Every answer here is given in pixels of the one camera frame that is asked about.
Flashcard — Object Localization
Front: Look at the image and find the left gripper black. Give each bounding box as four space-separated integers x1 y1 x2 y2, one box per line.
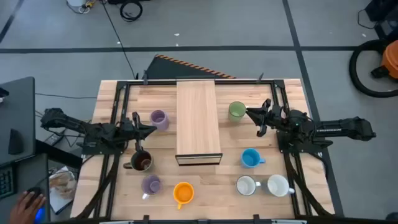
119 111 157 154

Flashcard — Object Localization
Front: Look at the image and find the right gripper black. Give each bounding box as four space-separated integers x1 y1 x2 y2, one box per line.
245 98 289 138

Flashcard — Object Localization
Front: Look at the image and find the lilac bulging ribbed mug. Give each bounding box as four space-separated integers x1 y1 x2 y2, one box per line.
149 109 170 131

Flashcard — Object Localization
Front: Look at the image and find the green cup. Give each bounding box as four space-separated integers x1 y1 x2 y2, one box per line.
228 101 248 123

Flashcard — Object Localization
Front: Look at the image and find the speckled teal brown mug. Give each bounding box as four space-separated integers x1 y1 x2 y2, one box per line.
123 149 154 172

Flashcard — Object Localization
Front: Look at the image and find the tall lilac mug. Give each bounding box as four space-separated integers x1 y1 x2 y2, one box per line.
141 174 163 200

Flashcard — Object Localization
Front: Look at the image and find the blue white patterned mug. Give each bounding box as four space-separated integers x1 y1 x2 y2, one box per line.
235 175 262 197

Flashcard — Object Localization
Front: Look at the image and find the orange yellow mug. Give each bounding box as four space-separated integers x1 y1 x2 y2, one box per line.
172 182 195 210

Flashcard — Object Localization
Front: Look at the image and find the black panel orange striped edge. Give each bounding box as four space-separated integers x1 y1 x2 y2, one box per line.
145 54 237 80

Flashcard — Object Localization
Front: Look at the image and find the grey power strip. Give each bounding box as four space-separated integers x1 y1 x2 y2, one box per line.
43 132 65 147

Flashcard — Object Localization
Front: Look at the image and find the crumpled paper bag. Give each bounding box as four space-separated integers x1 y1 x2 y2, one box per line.
49 170 78 200

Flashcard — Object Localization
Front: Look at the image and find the orange vacuum cleaner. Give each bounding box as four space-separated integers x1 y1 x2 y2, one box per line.
370 39 398 80
348 39 398 99

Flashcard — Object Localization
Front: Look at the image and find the white paper notebook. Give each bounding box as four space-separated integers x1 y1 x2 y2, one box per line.
49 186 74 215

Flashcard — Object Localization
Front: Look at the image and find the black desk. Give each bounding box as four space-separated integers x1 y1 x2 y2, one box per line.
0 153 50 224

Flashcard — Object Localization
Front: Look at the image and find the black computer mouse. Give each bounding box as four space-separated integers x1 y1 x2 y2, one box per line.
26 185 44 200

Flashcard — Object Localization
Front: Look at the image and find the dark grey desk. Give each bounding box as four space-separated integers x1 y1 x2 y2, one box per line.
0 77 36 166

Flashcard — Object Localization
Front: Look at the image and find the person's hand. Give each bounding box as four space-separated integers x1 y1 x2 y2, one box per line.
9 190 47 224

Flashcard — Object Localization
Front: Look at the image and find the white bucket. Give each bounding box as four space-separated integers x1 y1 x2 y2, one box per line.
66 0 87 9

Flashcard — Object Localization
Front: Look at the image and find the black keyboard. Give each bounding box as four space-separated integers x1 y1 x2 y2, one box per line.
0 164 16 200

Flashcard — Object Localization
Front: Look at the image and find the black equipment case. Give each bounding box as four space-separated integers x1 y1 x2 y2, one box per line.
364 0 398 40

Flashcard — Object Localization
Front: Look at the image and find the long black floor cable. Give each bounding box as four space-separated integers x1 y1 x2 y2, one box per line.
99 0 139 80

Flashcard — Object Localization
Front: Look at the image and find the thin black cable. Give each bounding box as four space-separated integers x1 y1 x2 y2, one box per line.
356 8 379 30
34 92 98 100

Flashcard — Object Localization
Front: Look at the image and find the coiled black cable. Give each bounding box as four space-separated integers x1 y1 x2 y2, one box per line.
119 0 144 22

